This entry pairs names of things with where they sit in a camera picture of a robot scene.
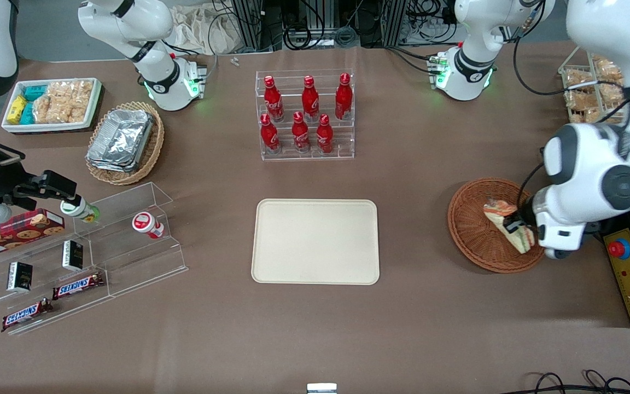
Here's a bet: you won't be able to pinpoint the clear acrylic bottle rack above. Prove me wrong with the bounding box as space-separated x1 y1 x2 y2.
255 69 355 161

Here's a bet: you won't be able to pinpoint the coiled black cable bundle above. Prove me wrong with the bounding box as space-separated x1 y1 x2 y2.
282 25 360 51

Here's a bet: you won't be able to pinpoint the white wire basket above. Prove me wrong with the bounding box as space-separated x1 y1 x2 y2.
558 46 627 125

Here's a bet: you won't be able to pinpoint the red cola bottle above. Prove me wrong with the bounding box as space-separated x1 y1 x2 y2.
260 113 281 154
263 76 285 123
291 111 311 153
301 75 319 122
316 114 334 154
335 73 353 121

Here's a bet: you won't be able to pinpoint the small black carton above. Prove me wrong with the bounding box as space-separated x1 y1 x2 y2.
7 261 34 292
62 240 85 273

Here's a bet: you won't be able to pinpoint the red plaid cookie box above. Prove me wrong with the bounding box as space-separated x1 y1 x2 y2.
0 208 66 261

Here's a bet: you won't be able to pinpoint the stacked aluminium foil trays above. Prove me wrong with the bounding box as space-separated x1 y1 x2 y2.
86 108 155 173

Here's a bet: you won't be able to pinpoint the brown round wicker basket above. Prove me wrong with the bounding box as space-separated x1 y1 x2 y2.
447 178 547 274

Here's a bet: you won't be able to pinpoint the clear bag of pastries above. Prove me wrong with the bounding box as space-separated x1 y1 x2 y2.
598 81 626 108
563 67 596 92
592 55 623 82

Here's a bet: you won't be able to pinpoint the tan oval wicker basket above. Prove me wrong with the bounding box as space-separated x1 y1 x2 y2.
85 101 165 186

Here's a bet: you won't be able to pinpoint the small red-capped white bottle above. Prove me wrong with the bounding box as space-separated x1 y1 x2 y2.
132 211 165 240

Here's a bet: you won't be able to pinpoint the yellow snack box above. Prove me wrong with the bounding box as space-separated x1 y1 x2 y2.
6 94 28 124

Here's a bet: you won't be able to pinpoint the clear acrylic stepped shelf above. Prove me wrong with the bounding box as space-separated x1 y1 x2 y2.
0 216 112 336
72 182 189 299

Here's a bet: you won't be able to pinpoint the small green-capped white bottle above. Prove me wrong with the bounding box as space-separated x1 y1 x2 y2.
60 198 101 224

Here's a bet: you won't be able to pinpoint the beige plastic tray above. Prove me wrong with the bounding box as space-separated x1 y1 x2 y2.
251 199 380 286

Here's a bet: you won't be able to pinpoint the white rectangular plastic bin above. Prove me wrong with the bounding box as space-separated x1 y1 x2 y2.
1 77 103 134

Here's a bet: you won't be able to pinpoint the black floor cables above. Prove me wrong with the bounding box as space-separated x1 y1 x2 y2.
514 370 630 394

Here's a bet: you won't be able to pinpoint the triangle sandwich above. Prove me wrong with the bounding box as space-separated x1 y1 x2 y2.
483 200 536 255

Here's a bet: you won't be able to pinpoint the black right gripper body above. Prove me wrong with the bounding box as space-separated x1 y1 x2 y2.
0 155 36 204

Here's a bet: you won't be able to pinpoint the crumpled beige cloth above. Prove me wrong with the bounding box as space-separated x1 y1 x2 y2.
170 4 240 56

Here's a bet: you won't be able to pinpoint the Snickers chocolate bar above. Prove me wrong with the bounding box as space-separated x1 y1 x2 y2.
52 272 106 301
1 298 54 333

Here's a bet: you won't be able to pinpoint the clear bag of crackers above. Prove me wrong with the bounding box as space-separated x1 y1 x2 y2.
32 80 95 125

